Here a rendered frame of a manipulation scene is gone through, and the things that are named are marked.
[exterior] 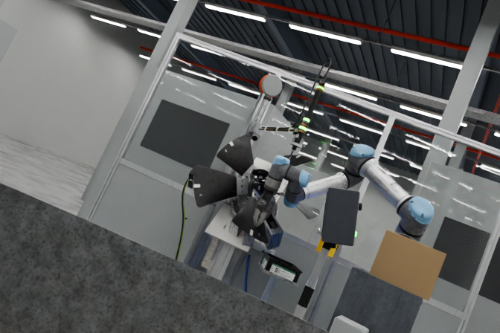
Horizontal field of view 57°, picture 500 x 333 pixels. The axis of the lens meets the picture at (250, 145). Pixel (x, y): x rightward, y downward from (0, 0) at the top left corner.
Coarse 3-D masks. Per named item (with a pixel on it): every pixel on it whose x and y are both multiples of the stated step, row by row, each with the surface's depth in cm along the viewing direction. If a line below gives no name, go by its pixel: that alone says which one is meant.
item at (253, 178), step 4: (252, 172) 248; (256, 172) 250; (260, 172) 249; (264, 172) 251; (268, 172) 250; (252, 176) 247; (256, 176) 247; (264, 176) 248; (252, 180) 244; (256, 180) 245; (260, 180) 245; (264, 180) 246; (248, 184) 251; (252, 184) 245; (256, 184) 243; (260, 184) 243; (264, 184) 243; (248, 188) 254; (252, 188) 246; (256, 188) 245; (260, 188) 244; (264, 188) 245; (248, 192) 252; (260, 192) 246; (248, 196) 250
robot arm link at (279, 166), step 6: (276, 156) 221; (282, 156) 224; (276, 162) 220; (282, 162) 219; (288, 162) 220; (270, 168) 223; (276, 168) 219; (282, 168) 219; (270, 174) 221; (276, 174) 220; (282, 174) 219; (276, 180) 220; (282, 180) 223
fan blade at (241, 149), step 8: (248, 136) 271; (240, 144) 268; (248, 144) 266; (224, 152) 270; (232, 152) 268; (240, 152) 265; (248, 152) 263; (224, 160) 268; (232, 160) 266; (240, 160) 263; (248, 160) 260; (232, 168) 264; (240, 168) 261; (248, 168) 258
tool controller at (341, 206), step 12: (336, 192) 162; (348, 192) 162; (336, 204) 162; (348, 204) 161; (360, 204) 162; (324, 216) 162; (336, 216) 161; (348, 216) 160; (324, 228) 160; (336, 228) 160; (348, 228) 159; (324, 240) 160; (336, 240) 159; (348, 240) 158
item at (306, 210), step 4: (300, 204) 242; (304, 204) 250; (300, 208) 237; (304, 208) 240; (308, 208) 244; (312, 208) 249; (316, 208) 253; (304, 212) 236; (308, 212) 238; (312, 212) 242; (316, 212) 245; (308, 216) 233; (312, 216) 236; (316, 216) 239
